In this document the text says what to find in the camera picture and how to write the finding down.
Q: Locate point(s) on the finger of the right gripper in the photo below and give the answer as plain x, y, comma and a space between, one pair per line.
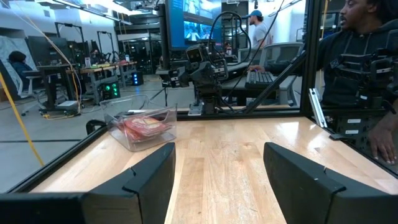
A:
177, 77
221, 70

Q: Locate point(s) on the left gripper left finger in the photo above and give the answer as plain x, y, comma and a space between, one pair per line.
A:
146, 193

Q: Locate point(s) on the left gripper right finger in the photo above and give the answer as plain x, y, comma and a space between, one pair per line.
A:
304, 193

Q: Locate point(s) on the red popcorn bag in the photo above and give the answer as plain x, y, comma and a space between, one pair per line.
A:
146, 126
129, 134

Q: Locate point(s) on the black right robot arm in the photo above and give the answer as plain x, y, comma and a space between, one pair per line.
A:
206, 99

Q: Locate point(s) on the grey office chair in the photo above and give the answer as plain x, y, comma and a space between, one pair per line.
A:
280, 51

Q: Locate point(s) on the person's hand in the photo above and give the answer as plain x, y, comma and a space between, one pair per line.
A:
256, 68
384, 143

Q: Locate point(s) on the black keyboard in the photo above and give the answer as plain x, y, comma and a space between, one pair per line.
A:
259, 80

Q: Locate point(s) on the device with blue lights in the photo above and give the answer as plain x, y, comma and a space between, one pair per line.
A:
136, 78

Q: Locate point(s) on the clear plastic bin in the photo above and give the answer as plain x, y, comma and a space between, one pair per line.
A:
146, 144

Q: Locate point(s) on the large blue display screen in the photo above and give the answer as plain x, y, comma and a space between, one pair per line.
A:
192, 18

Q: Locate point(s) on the computer with green lights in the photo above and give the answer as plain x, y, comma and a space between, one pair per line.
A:
111, 91

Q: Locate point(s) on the wooden workbench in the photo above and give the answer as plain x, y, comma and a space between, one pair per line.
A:
102, 67

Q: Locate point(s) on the black monitor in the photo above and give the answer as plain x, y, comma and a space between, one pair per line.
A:
46, 51

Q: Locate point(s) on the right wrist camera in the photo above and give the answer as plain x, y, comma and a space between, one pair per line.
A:
195, 54

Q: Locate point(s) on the silver metal bracket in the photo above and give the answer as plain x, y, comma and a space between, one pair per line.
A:
317, 107

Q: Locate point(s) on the black frame clamp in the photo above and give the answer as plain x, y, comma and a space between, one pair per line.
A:
93, 123

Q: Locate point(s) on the black aluminium table frame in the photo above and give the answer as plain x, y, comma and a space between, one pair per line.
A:
312, 62

